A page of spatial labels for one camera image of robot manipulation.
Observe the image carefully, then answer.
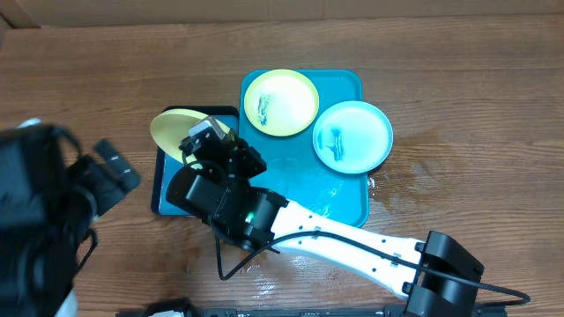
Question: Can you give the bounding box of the yellow plate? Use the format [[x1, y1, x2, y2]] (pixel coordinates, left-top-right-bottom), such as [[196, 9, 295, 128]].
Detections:
[[150, 108, 230, 164], [243, 69, 320, 137]]

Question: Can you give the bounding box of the light blue plate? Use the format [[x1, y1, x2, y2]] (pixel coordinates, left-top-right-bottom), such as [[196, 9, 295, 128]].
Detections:
[[313, 100, 394, 174]]

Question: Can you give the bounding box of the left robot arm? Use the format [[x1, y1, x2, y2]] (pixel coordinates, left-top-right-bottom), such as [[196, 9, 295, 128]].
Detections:
[[1, 119, 141, 316]]

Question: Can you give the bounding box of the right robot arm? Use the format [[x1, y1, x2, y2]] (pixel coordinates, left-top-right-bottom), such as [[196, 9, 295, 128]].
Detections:
[[166, 129, 484, 316]]

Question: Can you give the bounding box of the large teal serving tray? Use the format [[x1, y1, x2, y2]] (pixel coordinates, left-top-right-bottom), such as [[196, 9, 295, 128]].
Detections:
[[239, 69, 369, 227]]

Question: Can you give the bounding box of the yellow plate at tray top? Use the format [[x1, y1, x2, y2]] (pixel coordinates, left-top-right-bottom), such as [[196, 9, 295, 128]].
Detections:
[[243, 69, 320, 137]]

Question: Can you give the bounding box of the small black-rimmed blue tray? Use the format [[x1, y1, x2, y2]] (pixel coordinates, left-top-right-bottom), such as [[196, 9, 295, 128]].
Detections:
[[150, 105, 241, 217]]

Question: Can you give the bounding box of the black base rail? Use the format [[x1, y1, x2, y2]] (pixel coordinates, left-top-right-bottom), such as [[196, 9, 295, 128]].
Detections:
[[115, 297, 508, 317]]

